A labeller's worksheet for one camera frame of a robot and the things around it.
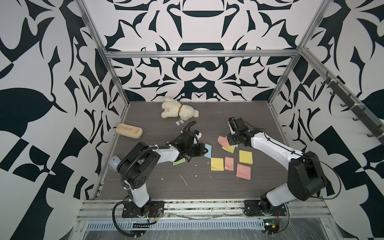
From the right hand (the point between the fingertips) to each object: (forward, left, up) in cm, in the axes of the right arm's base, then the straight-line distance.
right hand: (232, 135), depth 91 cm
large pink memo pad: (-19, -5, -8) cm, 21 cm away
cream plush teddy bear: (+22, +37, +1) cm, 43 cm away
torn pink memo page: (0, +4, -7) cm, 9 cm away
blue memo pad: (-10, +14, -5) cm, 18 cm away
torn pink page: (-14, +2, -10) cm, 17 cm away
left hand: (-7, +15, -3) cm, 17 cm away
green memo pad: (-20, +30, +10) cm, 37 cm away
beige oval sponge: (+7, +65, -4) cm, 65 cm away
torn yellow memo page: (-5, 0, -8) cm, 9 cm away
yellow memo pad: (-14, +10, -10) cm, 19 cm away
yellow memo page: (-10, -8, -9) cm, 16 cm away
